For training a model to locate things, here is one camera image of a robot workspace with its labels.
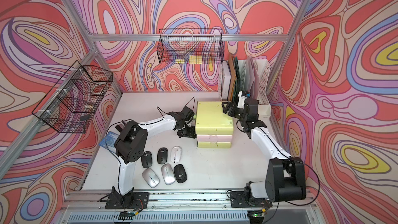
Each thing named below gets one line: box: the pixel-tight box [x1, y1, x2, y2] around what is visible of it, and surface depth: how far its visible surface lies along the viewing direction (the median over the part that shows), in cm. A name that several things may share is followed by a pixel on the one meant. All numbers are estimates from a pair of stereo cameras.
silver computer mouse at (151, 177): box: [141, 168, 161, 189], surface depth 81 cm
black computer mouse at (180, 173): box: [173, 163, 188, 184], surface depth 82 cm
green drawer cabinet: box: [194, 100, 234, 149], surface depth 82 cm
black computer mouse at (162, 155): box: [157, 147, 169, 165], surface depth 88 cm
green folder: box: [233, 56, 241, 102], surface depth 93 cm
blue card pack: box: [98, 131, 120, 154], surface depth 95 cm
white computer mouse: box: [169, 145, 183, 163], surface depth 88 cm
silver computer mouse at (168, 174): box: [161, 163, 176, 186], surface depth 82 cm
